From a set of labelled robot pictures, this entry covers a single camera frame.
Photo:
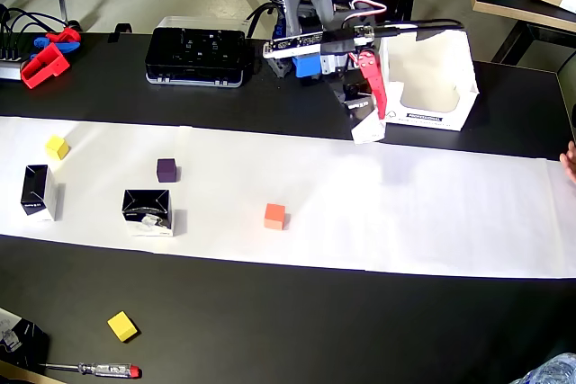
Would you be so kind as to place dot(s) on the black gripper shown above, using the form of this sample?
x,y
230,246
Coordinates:
x,y
372,70

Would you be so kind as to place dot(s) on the long white paper strip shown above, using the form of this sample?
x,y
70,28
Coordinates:
x,y
315,204

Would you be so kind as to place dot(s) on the bare person hand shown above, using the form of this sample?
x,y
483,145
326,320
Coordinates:
x,y
569,163

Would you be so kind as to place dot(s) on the white cardboard carton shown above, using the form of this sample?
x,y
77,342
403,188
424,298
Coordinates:
x,y
423,123

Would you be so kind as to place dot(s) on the orange cube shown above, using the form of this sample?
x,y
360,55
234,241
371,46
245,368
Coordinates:
x,y
274,215

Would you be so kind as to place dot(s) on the black electronics case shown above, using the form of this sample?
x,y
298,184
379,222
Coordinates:
x,y
195,56

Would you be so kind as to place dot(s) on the purple cube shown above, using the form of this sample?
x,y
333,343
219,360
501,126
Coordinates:
x,y
166,170

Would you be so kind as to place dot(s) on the black table clamp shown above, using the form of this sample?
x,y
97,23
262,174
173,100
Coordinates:
x,y
120,31

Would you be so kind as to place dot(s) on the blue red printed part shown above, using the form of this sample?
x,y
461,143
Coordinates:
x,y
60,40

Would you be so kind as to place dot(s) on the yellow cube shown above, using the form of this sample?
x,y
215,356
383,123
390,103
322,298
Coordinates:
x,y
121,325
57,148

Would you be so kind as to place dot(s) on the clear plastic water bottle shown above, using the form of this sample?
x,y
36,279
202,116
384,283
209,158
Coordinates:
x,y
553,370

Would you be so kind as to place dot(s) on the silver USB hub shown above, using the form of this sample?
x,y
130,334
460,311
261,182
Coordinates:
x,y
9,69

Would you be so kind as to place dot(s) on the black printed pouch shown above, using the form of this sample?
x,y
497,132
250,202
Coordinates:
x,y
22,339

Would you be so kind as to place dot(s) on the wooden board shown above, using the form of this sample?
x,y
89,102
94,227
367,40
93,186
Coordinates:
x,y
18,377

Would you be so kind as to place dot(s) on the black camera circuit board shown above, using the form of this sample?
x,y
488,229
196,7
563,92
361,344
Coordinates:
x,y
292,44

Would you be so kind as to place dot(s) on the red printed bracket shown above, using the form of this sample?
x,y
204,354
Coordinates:
x,y
42,65

